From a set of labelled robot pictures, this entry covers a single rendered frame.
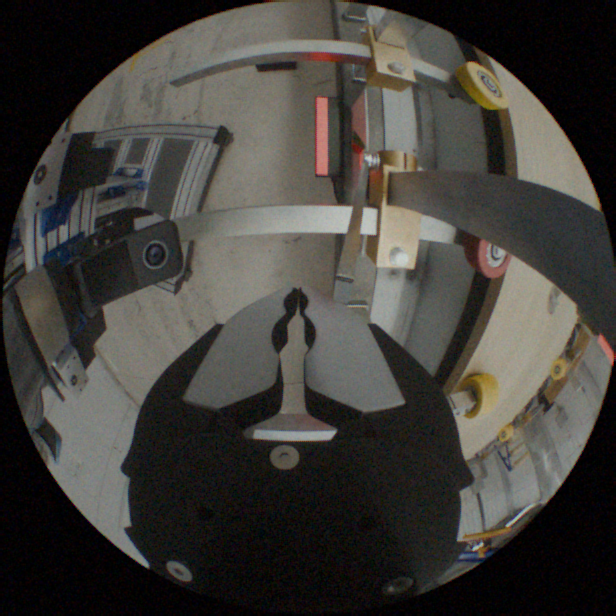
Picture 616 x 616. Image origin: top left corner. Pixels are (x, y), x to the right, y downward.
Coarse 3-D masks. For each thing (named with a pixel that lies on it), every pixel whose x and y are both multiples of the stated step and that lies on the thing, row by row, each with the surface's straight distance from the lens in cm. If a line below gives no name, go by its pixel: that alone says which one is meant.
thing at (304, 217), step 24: (192, 216) 27; (216, 216) 25; (240, 216) 25; (264, 216) 24; (288, 216) 24; (312, 216) 24; (336, 216) 24; (192, 240) 27; (432, 240) 28; (456, 240) 30
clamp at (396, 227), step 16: (384, 160) 25; (400, 160) 25; (416, 160) 26; (384, 176) 24; (384, 192) 24; (384, 208) 24; (400, 208) 24; (384, 224) 24; (400, 224) 25; (416, 224) 26; (368, 240) 28; (384, 240) 24; (400, 240) 25; (416, 240) 26; (368, 256) 28; (384, 256) 25
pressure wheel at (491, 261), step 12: (468, 240) 29; (480, 240) 27; (468, 252) 29; (480, 252) 27; (492, 252) 30; (504, 252) 31; (480, 264) 28; (492, 264) 30; (504, 264) 32; (492, 276) 31
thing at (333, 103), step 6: (330, 102) 43; (336, 102) 43; (330, 108) 43; (336, 108) 43; (330, 114) 42; (336, 114) 42; (330, 120) 42; (336, 120) 42; (330, 126) 41; (336, 126) 41; (330, 132) 41; (336, 132) 41; (330, 138) 41; (336, 138) 41; (330, 144) 40; (336, 144) 40; (330, 150) 40; (336, 150) 40; (330, 156) 40; (336, 156) 40; (330, 162) 40; (336, 162) 40; (330, 168) 40; (336, 168) 40; (336, 174) 40
